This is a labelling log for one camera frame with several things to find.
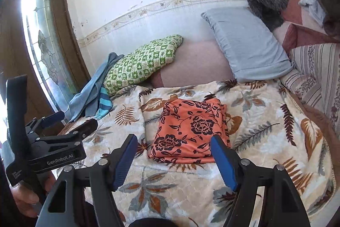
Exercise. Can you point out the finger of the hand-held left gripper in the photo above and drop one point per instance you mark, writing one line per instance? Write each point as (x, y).
(85, 127)
(54, 118)

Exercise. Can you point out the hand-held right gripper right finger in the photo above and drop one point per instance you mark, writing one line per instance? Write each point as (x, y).
(223, 160)

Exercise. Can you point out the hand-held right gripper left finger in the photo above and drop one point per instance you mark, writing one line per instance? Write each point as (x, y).
(124, 160)

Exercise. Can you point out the orange floral garment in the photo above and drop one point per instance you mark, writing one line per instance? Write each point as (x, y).
(186, 131)

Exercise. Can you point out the person's left hand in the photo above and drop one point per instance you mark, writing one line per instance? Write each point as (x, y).
(25, 197)

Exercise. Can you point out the teal striped cloth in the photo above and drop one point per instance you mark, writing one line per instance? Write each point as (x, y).
(104, 102)

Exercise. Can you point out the blue-grey cloth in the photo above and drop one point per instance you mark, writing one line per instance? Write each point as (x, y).
(90, 94)

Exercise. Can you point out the leaf-print blanket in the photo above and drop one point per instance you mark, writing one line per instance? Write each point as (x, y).
(265, 120)

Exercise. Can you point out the brown wooden door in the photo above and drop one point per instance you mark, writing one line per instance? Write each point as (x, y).
(16, 43)

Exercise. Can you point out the green patterned pillow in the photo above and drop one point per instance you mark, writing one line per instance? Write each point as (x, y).
(140, 62)

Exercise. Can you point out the grey pillow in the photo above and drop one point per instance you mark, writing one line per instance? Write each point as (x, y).
(247, 46)

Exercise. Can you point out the striped floral blanket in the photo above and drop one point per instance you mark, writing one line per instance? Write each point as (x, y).
(316, 64)

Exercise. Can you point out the pink maroon quilt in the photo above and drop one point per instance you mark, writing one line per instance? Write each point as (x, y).
(300, 35)

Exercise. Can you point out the dark furry blanket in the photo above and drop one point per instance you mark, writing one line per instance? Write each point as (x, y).
(268, 9)

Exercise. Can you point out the pale grey garment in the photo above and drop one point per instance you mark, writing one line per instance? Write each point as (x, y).
(312, 3)

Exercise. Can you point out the brown garment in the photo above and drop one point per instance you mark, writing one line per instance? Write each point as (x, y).
(329, 3)

